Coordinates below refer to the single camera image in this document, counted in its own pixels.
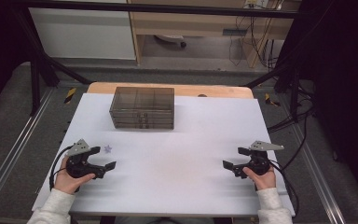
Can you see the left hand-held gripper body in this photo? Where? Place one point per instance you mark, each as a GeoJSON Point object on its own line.
{"type": "Point", "coordinates": [80, 166]}

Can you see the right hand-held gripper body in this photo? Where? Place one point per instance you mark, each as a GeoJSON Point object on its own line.
{"type": "Point", "coordinates": [259, 161]}

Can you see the purple star hair clip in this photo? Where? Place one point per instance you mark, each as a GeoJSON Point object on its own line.
{"type": "Point", "coordinates": [107, 149]}

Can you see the smoked clear drawer box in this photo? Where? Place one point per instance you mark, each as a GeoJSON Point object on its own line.
{"type": "Point", "coordinates": [143, 102]}

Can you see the person's right hand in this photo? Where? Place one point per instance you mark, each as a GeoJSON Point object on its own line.
{"type": "Point", "coordinates": [265, 182]}

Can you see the person's left hand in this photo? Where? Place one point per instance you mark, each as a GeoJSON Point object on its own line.
{"type": "Point", "coordinates": [66, 183]}

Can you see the yellow black tape strip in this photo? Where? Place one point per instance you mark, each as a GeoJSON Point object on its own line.
{"type": "Point", "coordinates": [70, 95]}
{"type": "Point", "coordinates": [271, 100]}

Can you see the wooden table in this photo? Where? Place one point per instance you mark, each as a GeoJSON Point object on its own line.
{"type": "Point", "coordinates": [217, 90]}

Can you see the black metal stand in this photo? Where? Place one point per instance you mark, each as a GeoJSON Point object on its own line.
{"type": "Point", "coordinates": [293, 87]}
{"type": "Point", "coordinates": [35, 77]}

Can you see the black curtain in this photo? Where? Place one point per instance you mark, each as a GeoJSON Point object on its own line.
{"type": "Point", "coordinates": [0, 46]}
{"type": "Point", "coordinates": [345, 77]}

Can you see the white cabinet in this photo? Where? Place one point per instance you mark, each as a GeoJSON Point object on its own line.
{"type": "Point", "coordinates": [84, 31]}

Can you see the office chair base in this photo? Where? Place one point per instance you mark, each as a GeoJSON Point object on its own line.
{"type": "Point", "coordinates": [171, 39]}

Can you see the wooden desk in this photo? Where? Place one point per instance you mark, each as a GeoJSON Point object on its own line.
{"type": "Point", "coordinates": [199, 23]}

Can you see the aluminium floor rail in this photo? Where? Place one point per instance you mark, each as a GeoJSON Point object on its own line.
{"type": "Point", "coordinates": [15, 149]}
{"type": "Point", "coordinates": [320, 177]}

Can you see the black metal frame bar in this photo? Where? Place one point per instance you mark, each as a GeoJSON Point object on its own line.
{"type": "Point", "coordinates": [167, 8]}

